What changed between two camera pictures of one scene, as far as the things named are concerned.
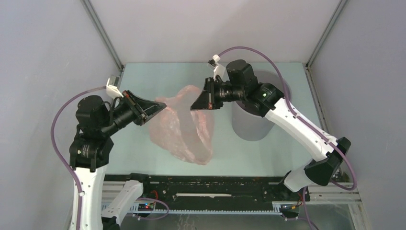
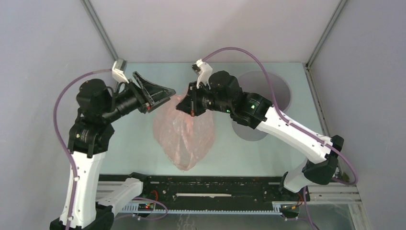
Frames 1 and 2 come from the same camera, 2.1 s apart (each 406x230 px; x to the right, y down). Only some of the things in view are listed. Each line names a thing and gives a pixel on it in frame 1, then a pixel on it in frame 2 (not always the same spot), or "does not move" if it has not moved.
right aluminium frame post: x=340 y=5 does not move
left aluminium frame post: x=93 y=14 does not move
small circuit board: x=145 y=207 does not move
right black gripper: x=205 y=101 → x=191 y=104
